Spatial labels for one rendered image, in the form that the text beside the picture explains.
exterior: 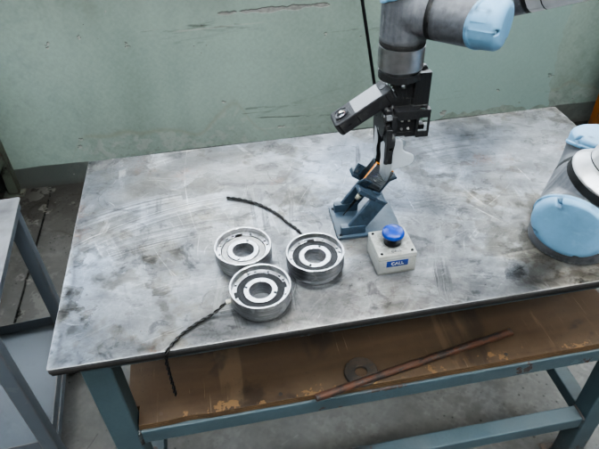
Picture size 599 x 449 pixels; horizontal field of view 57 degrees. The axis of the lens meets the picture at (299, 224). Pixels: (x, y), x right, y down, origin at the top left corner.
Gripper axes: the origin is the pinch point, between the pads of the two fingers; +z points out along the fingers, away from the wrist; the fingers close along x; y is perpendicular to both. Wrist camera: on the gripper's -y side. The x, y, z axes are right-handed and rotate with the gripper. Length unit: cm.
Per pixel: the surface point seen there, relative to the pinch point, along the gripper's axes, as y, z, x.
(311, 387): -16.8, 37.1, -20.3
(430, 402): 23, 92, 5
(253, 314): -26.4, 9.5, -23.4
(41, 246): -113, 91, 100
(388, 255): -1.8, 7.6, -15.2
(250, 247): -25.7, 9.9, -6.4
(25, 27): -105, 16, 145
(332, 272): -11.9, 9.2, -16.2
